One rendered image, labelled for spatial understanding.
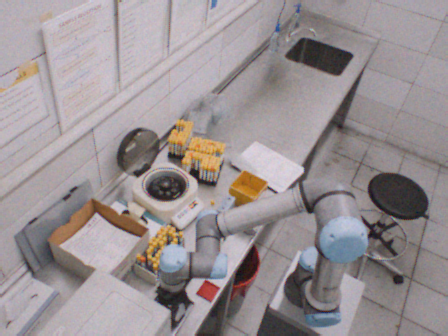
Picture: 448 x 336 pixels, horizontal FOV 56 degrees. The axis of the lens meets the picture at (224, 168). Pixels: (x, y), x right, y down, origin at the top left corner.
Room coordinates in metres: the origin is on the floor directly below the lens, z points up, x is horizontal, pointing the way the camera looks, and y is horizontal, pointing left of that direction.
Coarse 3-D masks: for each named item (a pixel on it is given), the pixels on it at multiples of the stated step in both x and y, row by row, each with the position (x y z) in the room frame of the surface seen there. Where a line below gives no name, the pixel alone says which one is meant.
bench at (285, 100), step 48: (288, 48) 2.77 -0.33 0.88; (336, 48) 2.87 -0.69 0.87; (240, 96) 2.10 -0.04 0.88; (288, 96) 2.17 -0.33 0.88; (336, 96) 2.25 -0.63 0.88; (240, 144) 1.67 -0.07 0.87; (288, 144) 1.73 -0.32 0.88; (192, 240) 1.03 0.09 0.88; (240, 240) 1.06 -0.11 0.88; (0, 288) 0.69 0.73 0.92; (144, 288) 0.78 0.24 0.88; (192, 288) 0.81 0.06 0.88
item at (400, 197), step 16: (384, 176) 1.82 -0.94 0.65; (400, 176) 1.84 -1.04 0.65; (368, 192) 1.70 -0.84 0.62; (384, 192) 1.69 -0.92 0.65; (400, 192) 1.71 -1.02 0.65; (416, 192) 1.73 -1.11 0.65; (368, 208) 1.91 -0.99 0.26; (384, 208) 1.58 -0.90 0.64; (400, 208) 1.58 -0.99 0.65; (416, 208) 1.60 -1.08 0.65; (368, 224) 1.77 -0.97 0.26; (384, 224) 1.70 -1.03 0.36; (400, 224) 1.80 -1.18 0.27; (368, 240) 1.70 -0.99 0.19; (384, 240) 1.66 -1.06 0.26; (368, 256) 1.52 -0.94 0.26; (400, 256) 1.55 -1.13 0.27; (400, 272) 1.55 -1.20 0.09
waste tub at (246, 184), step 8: (240, 176) 1.36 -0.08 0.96; (248, 176) 1.38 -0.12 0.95; (256, 176) 1.36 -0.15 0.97; (232, 184) 1.29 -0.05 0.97; (240, 184) 1.37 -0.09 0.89; (248, 184) 1.37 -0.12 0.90; (256, 184) 1.35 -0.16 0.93; (264, 184) 1.34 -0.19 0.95; (232, 192) 1.27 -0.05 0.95; (240, 192) 1.25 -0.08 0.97; (248, 192) 1.34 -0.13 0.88; (256, 192) 1.34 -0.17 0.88; (264, 192) 1.31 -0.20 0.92; (240, 200) 1.25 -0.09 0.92; (248, 200) 1.23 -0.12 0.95
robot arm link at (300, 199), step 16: (288, 192) 0.82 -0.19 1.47; (304, 192) 0.80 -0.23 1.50; (320, 192) 0.78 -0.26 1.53; (352, 192) 0.79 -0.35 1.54; (240, 208) 0.81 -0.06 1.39; (256, 208) 0.79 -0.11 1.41; (272, 208) 0.79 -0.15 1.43; (288, 208) 0.78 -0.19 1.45; (304, 208) 0.77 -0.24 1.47; (208, 224) 0.78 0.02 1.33; (224, 224) 0.77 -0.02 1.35; (240, 224) 0.77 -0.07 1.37; (256, 224) 0.77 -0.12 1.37
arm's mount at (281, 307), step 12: (300, 252) 1.01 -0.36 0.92; (348, 276) 0.93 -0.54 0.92; (348, 288) 0.88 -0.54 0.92; (360, 288) 0.89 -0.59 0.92; (276, 300) 0.79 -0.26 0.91; (288, 300) 0.80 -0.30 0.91; (348, 300) 0.83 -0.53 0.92; (276, 312) 0.75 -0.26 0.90; (288, 312) 0.75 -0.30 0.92; (300, 312) 0.75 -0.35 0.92; (348, 312) 0.78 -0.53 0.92; (300, 324) 0.71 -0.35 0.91; (336, 324) 0.73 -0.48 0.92; (348, 324) 0.73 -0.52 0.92
